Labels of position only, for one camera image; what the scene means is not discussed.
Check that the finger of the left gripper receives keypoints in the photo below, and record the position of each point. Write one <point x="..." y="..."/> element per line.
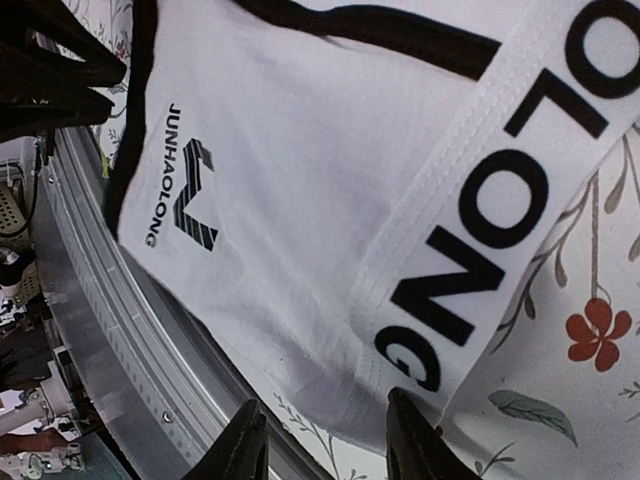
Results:
<point x="26" y="111"/>
<point x="96" y="66"/>

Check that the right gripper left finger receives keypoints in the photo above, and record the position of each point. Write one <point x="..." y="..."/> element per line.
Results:
<point x="240" y="452"/>

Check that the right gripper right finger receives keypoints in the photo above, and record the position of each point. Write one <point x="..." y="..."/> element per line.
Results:
<point x="414" y="450"/>

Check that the white underwear black trim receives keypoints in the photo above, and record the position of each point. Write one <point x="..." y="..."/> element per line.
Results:
<point x="350" y="195"/>

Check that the floral patterned table mat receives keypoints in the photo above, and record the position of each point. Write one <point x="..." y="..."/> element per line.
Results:
<point x="555" y="395"/>

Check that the aluminium front rail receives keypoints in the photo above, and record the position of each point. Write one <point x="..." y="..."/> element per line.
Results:
<point x="161" y="385"/>

